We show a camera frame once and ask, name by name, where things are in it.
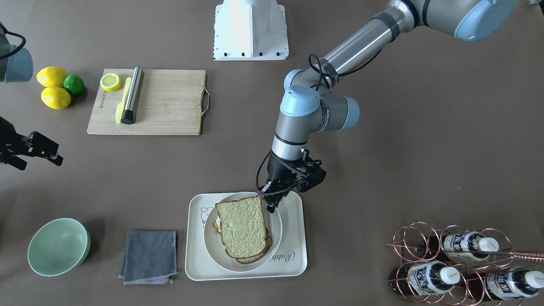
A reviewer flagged tea bottle three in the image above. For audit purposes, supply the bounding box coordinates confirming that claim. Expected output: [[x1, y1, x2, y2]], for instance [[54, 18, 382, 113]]
[[466, 267, 544, 302]]

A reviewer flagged yellow plastic knife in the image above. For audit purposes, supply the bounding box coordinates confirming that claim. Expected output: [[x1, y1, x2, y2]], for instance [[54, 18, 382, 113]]
[[115, 77, 132, 125]]

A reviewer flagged mint green bowl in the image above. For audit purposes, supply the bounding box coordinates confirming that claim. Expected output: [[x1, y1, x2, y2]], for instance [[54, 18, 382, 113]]
[[27, 218, 90, 277]]

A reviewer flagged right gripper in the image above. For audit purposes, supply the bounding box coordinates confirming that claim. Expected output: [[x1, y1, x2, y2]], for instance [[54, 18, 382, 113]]
[[0, 118, 64, 170]]

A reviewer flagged yellow lemon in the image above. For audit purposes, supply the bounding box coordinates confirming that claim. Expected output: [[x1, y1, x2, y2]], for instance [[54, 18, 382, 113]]
[[41, 87, 71, 110], [36, 66, 68, 88]]

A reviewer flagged lime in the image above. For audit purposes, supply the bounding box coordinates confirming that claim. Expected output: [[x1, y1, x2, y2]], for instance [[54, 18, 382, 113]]
[[63, 74, 85, 96]]

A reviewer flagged dark grey cloth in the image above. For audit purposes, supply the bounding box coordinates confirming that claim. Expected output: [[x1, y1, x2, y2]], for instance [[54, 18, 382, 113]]
[[118, 230, 178, 285]]

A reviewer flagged tea bottle two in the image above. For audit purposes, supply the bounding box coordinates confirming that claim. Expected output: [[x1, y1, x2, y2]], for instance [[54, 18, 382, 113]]
[[388, 260, 461, 297]]

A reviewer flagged tea bottle one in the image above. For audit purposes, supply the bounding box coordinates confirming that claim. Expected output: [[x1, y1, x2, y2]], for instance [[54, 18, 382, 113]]
[[422, 231, 499, 263]]

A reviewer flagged white plate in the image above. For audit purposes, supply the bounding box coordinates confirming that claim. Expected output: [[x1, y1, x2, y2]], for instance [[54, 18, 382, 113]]
[[204, 192, 283, 273]]

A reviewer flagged bread slice with fried egg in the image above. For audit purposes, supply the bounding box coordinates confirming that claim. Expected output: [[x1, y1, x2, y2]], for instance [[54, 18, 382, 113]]
[[212, 217, 273, 265]]

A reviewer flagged wooden cutting board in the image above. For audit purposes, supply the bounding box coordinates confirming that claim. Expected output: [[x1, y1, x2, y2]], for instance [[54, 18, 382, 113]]
[[87, 69, 207, 136]]

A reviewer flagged cream rabbit tray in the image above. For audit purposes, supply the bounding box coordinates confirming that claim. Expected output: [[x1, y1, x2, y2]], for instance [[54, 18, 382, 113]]
[[184, 192, 308, 281]]

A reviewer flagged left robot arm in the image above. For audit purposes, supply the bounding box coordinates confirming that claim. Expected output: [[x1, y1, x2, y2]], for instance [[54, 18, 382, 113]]
[[257, 0, 515, 213]]

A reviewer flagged copper wire bottle rack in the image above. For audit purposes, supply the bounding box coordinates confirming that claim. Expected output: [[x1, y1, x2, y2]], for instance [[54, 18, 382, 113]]
[[389, 221, 543, 306]]

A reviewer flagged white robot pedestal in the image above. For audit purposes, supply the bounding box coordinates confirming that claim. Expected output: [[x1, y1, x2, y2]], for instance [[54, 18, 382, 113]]
[[212, 0, 289, 61]]

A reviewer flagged plain bread slice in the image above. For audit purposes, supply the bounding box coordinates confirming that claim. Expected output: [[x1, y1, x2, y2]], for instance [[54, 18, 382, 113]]
[[215, 196, 267, 258]]

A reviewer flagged half lemon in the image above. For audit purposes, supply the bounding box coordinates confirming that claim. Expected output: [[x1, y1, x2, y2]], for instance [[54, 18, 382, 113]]
[[100, 72, 122, 92]]

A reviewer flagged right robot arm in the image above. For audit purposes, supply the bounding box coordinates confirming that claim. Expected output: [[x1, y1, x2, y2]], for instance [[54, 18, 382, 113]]
[[0, 25, 63, 170]]

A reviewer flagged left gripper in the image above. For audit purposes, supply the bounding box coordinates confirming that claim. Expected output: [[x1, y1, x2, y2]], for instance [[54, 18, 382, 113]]
[[256, 150, 327, 213]]

